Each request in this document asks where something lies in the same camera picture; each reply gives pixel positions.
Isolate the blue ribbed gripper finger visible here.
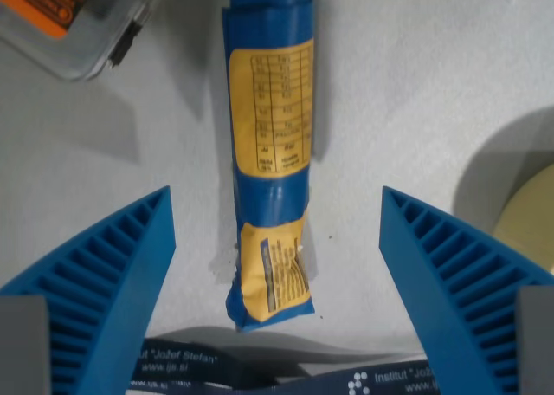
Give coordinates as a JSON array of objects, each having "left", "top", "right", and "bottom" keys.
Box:
[
  {"left": 0, "top": 185, "right": 177, "bottom": 395},
  {"left": 378, "top": 186, "right": 554, "bottom": 395}
]

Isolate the blue and yellow bag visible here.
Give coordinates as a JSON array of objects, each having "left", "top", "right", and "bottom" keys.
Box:
[{"left": 221, "top": 0, "right": 316, "bottom": 332}]

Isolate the beige tape roll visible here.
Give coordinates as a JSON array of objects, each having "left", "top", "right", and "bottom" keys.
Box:
[{"left": 493, "top": 164, "right": 554, "bottom": 276}]

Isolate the clear plastic box orange label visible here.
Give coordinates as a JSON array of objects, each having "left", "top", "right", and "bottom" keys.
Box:
[{"left": 0, "top": 0, "right": 168, "bottom": 82}]

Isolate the dark blue printed lanyard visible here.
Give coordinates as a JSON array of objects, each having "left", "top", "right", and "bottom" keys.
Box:
[{"left": 127, "top": 336, "right": 445, "bottom": 395}]

